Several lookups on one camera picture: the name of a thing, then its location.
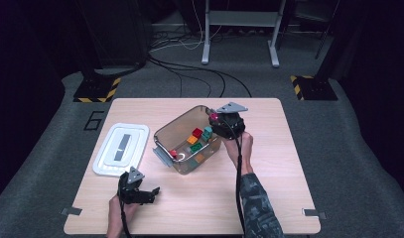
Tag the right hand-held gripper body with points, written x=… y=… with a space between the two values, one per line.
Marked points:
x=231 y=127

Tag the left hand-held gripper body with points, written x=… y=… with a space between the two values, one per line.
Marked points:
x=130 y=190

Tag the magenta toy block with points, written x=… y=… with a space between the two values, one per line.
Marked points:
x=213 y=116

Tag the light blue toy block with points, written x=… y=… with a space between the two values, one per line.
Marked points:
x=208 y=132

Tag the orange and white toy block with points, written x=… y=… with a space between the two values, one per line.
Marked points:
x=192 y=139

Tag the green toy block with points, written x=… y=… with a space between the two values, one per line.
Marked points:
x=196 y=147

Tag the white box lid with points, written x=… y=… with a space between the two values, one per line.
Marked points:
x=120 y=162

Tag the translucent brown storage box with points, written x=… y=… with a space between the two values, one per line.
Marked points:
x=176 y=132

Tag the hollow red toy block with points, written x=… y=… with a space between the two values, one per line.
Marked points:
x=173 y=153

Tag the person's left hand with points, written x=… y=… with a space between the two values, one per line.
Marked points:
x=118 y=214

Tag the person's right hand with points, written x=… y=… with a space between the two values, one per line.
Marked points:
x=242 y=152

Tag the grey tape piece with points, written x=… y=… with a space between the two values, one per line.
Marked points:
x=71 y=211

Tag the white metal stand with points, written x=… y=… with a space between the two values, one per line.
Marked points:
x=206 y=49

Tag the black striped stand base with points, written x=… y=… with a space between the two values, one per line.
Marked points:
x=317 y=88
x=93 y=89

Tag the dark cabinet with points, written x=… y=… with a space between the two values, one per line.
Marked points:
x=123 y=33

